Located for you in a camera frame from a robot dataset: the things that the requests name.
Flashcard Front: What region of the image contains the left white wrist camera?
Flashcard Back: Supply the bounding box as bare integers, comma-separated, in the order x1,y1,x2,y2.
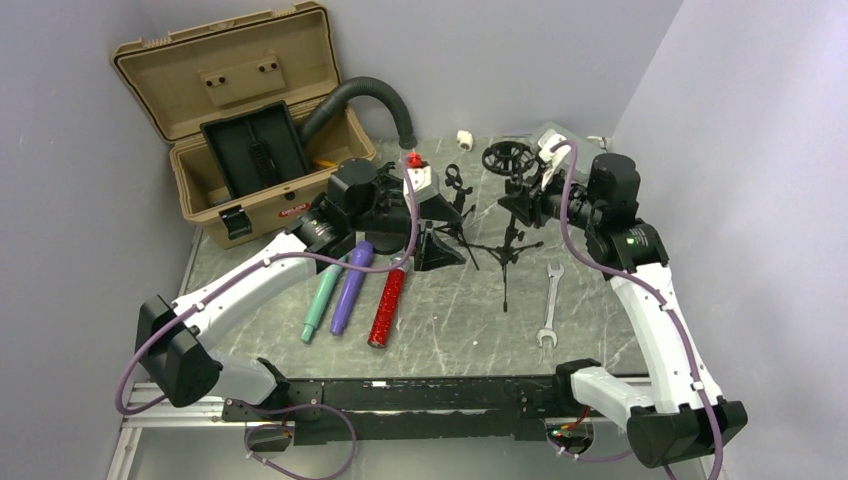
403,152,439,205

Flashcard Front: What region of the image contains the red microphone silver grille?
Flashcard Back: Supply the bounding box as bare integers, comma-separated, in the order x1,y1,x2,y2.
367,264,407,349

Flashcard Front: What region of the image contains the grey rectangular block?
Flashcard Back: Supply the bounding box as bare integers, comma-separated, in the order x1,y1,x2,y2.
529,121,606,183

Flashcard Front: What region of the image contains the aluminium extrusion frame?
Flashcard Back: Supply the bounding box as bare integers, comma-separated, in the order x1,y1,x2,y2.
105,228,233,480

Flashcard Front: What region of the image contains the black tripod mic stand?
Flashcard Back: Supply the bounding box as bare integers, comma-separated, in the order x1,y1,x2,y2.
436,163,479,270

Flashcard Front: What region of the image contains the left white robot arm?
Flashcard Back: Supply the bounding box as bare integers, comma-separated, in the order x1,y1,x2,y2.
131,154,465,420

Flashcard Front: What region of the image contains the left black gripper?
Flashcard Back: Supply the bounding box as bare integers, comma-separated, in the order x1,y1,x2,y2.
351,193,466,271

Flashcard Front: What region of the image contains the black tray in case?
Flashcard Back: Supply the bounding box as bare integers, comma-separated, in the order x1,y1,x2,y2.
201,101,311,199

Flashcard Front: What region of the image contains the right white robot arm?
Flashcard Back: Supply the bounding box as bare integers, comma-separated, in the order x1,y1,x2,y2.
498,153,748,471

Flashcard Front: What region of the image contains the small white pipe fitting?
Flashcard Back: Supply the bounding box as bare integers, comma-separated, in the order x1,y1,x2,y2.
456,130,474,152

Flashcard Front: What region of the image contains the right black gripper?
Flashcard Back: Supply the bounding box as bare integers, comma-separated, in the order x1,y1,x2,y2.
499,162,604,231

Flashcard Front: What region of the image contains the purple microphone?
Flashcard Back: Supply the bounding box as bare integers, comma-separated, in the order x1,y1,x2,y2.
330,240,374,336

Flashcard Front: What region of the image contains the silver open-end wrench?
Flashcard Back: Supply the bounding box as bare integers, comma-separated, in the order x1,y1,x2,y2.
536,263,564,348

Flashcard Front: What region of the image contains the black corrugated hose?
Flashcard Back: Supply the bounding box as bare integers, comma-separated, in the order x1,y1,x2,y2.
297,76,419,151

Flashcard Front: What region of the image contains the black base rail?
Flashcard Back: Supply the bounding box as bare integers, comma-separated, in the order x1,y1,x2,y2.
222,374,586,446

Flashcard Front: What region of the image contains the tan plastic tool case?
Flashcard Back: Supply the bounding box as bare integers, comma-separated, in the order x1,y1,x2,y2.
112,1,376,249

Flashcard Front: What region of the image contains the mint green microphone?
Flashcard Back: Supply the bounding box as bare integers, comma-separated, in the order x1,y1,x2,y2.
300,265,344,344

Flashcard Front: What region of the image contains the black round-base mic stand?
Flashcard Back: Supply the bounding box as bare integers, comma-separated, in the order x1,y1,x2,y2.
365,162,409,255

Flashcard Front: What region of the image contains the black tripod shock-mount stand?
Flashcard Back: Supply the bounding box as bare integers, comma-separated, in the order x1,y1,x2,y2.
462,140,544,313

